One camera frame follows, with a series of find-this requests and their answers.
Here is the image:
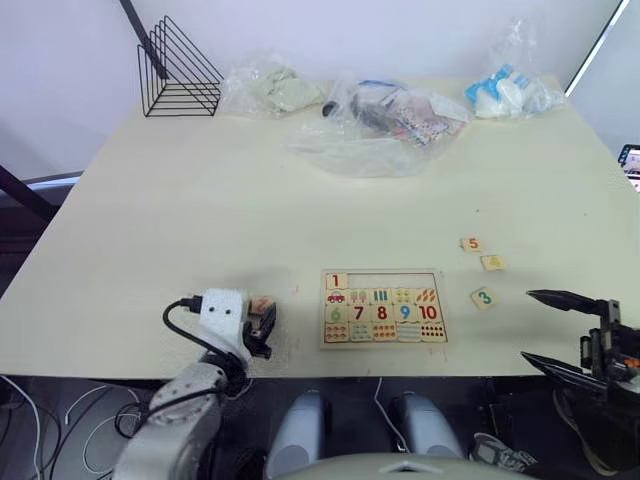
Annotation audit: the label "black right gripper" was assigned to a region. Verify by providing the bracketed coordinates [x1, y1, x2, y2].
[519, 288, 640, 401]

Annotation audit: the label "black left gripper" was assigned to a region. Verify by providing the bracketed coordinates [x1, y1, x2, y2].
[242, 299, 278, 361]

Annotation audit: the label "wooden number 2 tile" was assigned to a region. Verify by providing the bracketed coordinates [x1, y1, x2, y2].
[248, 295, 276, 317]

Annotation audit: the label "wooden number 3 tile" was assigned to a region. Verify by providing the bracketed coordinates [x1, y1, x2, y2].
[469, 286, 497, 310]

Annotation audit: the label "wooden puzzle board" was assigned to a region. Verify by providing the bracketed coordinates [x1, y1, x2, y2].
[318, 268, 450, 351]

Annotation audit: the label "rounded silver robot leg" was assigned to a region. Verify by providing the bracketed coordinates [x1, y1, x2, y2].
[388, 392, 464, 459]
[264, 389, 334, 479]

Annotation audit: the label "dark dots picture tile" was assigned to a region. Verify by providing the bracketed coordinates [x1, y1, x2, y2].
[421, 321, 448, 344]

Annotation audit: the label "grey sneaker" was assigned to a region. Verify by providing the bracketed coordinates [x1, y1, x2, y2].
[469, 432, 539, 475]

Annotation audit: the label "blue waves picture tile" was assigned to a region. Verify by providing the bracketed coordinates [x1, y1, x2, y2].
[396, 321, 423, 344]

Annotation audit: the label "large clear plastic bag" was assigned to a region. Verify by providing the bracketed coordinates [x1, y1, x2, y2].
[282, 74, 474, 180]

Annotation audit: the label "grey rounded robot chest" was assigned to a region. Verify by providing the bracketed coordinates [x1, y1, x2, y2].
[279, 452, 534, 480]

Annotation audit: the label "black bagged item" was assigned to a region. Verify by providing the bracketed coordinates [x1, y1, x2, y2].
[348, 92, 389, 132]

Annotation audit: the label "pale green cloth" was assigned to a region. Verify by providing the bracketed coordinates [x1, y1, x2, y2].
[248, 64, 326, 114]

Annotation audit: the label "clear bag with cloth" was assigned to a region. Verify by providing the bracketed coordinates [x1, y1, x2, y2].
[219, 47, 331, 120]

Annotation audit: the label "clear bag with packets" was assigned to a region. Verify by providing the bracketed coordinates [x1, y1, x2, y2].
[462, 17, 569, 121]

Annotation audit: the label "patterned cards in bag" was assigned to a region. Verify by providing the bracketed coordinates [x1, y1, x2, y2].
[387, 89, 464, 147]

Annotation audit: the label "blue white packets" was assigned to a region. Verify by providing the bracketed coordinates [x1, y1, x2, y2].
[464, 63, 534, 119]

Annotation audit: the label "black white diagonal bar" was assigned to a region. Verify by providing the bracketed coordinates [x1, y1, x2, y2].
[563, 0, 632, 97]

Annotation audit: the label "black diagonal pole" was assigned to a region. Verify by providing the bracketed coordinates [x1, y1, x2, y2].
[118, 0, 171, 81]

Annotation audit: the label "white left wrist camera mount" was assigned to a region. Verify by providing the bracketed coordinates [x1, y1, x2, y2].
[194, 287, 251, 362]

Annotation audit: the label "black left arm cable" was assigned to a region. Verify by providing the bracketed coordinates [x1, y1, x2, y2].
[162, 294, 247, 374]

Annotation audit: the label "beige looped cable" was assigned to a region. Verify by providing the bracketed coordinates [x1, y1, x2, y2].
[552, 389, 621, 476]

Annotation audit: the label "thin white cable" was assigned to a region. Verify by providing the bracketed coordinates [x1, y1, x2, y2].
[373, 377, 409, 451]

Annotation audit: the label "white floor cable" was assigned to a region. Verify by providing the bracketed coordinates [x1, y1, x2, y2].
[0, 374, 46, 476]
[64, 384, 151, 474]

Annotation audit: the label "black wire file rack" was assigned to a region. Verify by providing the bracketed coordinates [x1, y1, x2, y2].
[136, 14, 225, 119]

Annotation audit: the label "black metal frame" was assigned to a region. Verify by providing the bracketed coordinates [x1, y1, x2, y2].
[0, 164, 61, 224]

